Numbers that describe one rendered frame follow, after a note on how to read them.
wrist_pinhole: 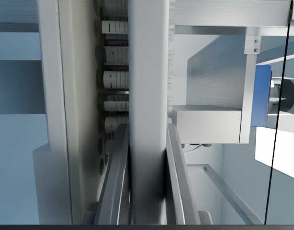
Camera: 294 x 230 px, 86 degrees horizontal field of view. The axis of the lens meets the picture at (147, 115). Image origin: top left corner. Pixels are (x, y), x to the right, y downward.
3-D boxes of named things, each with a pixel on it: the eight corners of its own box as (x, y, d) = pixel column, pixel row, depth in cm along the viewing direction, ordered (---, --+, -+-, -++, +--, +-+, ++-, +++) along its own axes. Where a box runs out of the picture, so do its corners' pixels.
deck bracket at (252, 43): (244, 53, 44) (260, 53, 44) (246, 34, 44) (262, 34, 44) (243, 54, 45) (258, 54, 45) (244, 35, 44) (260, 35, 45)
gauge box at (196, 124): (175, 144, 48) (238, 143, 49) (176, 110, 47) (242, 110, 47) (165, 128, 70) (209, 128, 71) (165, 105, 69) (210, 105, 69)
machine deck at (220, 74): (236, 143, 49) (248, 143, 49) (247, 13, 44) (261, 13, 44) (183, 115, 110) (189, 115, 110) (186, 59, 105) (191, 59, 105)
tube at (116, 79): (76, 71, 12) (170, 72, 13) (76, 88, 13) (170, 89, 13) (68, 69, 11) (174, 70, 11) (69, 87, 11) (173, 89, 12)
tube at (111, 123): (78, 115, 13) (169, 116, 13) (79, 130, 13) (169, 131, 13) (71, 117, 12) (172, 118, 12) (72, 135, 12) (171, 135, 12)
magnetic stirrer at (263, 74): (243, 131, 52) (270, 131, 52) (249, 64, 49) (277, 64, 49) (215, 121, 71) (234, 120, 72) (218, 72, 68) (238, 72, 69)
